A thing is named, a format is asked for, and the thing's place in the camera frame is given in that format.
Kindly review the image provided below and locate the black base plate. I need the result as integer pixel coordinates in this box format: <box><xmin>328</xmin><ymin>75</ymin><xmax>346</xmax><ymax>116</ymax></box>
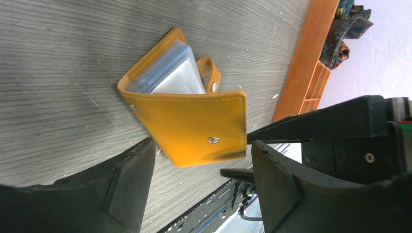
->
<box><xmin>159</xmin><ymin>180</ymin><xmax>255</xmax><ymax>233</ymax></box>

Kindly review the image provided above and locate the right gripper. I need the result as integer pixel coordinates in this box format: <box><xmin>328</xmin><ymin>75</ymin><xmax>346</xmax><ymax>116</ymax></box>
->
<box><xmin>247</xmin><ymin>95</ymin><xmax>412</xmax><ymax>184</ymax></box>

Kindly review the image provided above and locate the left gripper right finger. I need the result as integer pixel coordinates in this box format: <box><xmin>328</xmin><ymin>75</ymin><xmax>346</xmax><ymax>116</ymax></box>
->
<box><xmin>251</xmin><ymin>140</ymin><xmax>412</xmax><ymax>233</ymax></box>

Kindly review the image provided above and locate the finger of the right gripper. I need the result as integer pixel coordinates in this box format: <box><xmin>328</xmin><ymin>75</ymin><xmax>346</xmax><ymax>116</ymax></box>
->
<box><xmin>220</xmin><ymin>168</ymin><xmax>255</xmax><ymax>184</ymax></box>

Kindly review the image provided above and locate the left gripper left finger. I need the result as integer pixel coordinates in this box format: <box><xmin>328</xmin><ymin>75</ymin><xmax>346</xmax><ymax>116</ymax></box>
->
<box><xmin>0</xmin><ymin>137</ymin><xmax>155</xmax><ymax>233</ymax></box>

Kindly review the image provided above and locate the orange leather card holder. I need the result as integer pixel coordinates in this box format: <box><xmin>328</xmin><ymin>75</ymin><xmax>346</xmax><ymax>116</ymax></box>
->
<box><xmin>117</xmin><ymin>28</ymin><xmax>247</xmax><ymax>167</ymax></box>

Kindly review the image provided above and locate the orange compartment organizer box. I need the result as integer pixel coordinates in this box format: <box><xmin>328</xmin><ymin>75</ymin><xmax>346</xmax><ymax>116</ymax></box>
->
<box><xmin>273</xmin><ymin>0</ymin><xmax>339</xmax><ymax>121</ymax></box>

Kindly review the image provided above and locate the dark coiled strap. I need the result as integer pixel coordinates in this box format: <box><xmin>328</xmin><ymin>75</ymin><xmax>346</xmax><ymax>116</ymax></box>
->
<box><xmin>318</xmin><ymin>0</ymin><xmax>375</xmax><ymax>70</ymax></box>

